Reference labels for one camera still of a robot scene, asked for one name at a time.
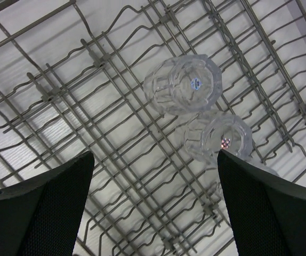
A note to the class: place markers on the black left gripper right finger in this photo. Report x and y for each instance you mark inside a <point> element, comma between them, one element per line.
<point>267,213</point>

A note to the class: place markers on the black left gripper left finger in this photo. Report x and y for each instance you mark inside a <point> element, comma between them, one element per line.
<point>42,215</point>

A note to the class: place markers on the clear glass cup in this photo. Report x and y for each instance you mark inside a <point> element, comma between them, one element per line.
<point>183,85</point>
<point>251,161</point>
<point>204,134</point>

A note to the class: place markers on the grey wire dish rack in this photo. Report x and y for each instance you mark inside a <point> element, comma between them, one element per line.
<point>71,80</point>

